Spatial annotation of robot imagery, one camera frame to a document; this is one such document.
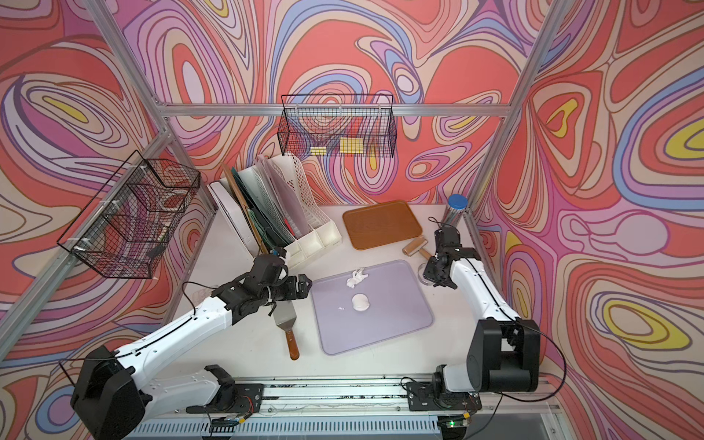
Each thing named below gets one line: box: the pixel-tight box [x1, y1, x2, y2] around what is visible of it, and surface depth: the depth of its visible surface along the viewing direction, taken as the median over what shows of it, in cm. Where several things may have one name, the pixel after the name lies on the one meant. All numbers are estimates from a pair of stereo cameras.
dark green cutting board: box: [231, 166, 295, 251], surface depth 88 cm
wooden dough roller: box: [401, 235, 433, 261], surface depth 107 cm
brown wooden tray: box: [342, 199, 423, 251], surface depth 118 cm
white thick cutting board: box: [207, 179, 262, 258], surface depth 90 cm
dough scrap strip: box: [346, 267, 369, 289], surface depth 98 cm
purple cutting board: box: [310, 259, 434, 356], surface depth 91 cm
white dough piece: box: [352, 293, 371, 312], surface depth 93 cm
